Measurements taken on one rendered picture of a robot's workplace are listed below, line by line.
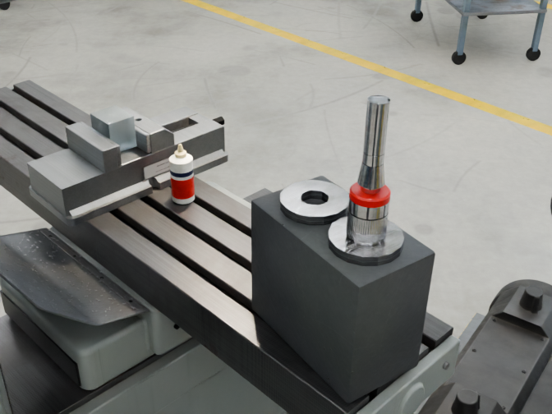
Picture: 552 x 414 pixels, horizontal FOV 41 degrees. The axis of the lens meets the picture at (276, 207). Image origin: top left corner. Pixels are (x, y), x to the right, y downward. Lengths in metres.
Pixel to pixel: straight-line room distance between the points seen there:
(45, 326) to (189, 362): 0.26
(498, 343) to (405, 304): 0.68
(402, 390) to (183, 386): 0.51
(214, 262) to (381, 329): 0.36
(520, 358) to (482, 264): 1.26
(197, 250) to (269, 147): 2.25
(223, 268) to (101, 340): 0.23
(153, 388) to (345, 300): 0.56
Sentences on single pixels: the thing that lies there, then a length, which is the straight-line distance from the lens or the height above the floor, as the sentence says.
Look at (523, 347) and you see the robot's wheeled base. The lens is 1.57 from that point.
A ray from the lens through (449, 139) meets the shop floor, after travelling 3.61.
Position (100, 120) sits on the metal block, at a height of 1.05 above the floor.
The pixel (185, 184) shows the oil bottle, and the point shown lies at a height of 0.95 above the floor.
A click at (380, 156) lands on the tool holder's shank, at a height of 1.22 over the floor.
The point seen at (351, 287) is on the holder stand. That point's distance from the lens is 0.83.
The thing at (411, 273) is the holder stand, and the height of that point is 1.08.
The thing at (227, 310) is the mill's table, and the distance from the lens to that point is 1.07.
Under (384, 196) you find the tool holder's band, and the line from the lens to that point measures 0.84.
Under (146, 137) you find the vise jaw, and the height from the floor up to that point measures 1.02.
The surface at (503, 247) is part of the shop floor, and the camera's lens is 2.90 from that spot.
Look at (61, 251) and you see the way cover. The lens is 1.35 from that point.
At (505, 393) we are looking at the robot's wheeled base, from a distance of 1.47.
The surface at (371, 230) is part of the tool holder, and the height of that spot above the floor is 1.13.
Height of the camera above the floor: 1.61
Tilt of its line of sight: 33 degrees down
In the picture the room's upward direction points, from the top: 1 degrees clockwise
